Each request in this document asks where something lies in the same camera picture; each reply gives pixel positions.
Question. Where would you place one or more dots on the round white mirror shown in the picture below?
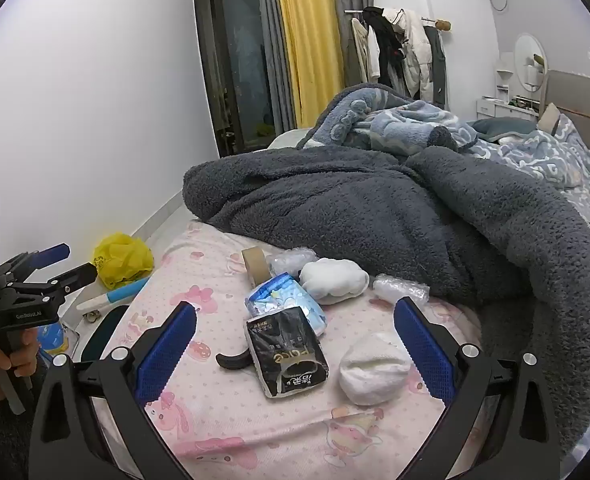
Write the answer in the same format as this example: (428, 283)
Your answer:
(530, 57)

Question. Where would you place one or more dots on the blue tissue pack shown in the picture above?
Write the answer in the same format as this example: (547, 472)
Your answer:
(280, 295)

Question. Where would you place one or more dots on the white jacket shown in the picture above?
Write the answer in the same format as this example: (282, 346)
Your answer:
(415, 55)

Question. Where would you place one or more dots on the dark green garment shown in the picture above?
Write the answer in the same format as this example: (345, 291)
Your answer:
(437, 65)

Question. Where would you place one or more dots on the blue snack bag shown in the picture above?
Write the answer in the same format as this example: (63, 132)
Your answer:
(52, 337)

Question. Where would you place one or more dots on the pink printed bedsheet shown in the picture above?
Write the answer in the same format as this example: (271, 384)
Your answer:
(215, 425)

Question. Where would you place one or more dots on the dark glass balcony door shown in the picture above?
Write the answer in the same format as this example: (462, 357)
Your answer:
(235, 60)

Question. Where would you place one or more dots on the dark grey fleece blanket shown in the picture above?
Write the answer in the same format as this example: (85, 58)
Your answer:
(375, 210)

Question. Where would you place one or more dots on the dark teal trash bin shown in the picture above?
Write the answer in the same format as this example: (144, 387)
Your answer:
(102, 330)

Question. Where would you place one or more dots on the beige bed headboard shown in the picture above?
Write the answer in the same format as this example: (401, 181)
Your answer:
(585, 95)

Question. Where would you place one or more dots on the dark blue pillow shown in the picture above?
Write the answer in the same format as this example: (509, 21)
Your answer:
(500, 127)

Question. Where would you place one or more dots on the clear bubble wrap piece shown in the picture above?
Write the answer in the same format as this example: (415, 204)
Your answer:
(400, 287)
(287, 262)

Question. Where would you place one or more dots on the white wall shelf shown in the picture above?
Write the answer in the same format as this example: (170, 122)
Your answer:
(503, 75)

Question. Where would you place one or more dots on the white dresser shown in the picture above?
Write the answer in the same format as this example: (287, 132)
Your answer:
(495, 107)

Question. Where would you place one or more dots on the clothes rack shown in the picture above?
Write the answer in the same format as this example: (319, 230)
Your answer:
(442, 24)

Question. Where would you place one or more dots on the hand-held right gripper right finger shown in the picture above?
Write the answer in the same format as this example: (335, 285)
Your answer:
(422, 350)

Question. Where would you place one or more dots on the blue white patterned quilt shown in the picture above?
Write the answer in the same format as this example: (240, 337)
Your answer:
(540, 155)

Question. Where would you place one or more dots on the brown cardboard tape roll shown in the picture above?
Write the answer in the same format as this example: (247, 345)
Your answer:
(252, 262)

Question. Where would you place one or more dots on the yellow plastic bag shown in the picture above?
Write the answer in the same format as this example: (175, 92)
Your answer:
(122, 257)

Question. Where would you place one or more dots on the yellow curtain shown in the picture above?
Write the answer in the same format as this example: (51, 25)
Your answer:
(310, 35)

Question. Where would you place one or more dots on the tan cushion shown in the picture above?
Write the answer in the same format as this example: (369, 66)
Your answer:
(548, 117)

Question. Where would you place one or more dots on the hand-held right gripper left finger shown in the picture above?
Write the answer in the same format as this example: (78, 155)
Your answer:
(167, 355)

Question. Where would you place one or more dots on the black curved plastic hook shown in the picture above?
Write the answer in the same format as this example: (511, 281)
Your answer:
(230, 361)

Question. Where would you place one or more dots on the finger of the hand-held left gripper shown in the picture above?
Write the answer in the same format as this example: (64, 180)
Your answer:
(77, 277)
(50, 252)

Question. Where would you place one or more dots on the black garment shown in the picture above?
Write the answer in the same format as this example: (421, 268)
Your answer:
(387, 55)

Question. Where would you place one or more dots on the white sock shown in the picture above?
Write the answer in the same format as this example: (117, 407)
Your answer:
(332, 280)
(370, 370)

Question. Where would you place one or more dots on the blue plush grabber toy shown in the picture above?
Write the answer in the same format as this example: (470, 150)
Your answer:
(115, 297)

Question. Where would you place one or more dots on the blue plush blanket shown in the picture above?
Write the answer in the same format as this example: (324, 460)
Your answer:
(400, 125)

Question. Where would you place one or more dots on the black snack packet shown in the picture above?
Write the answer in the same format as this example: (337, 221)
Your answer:
(285, 355)

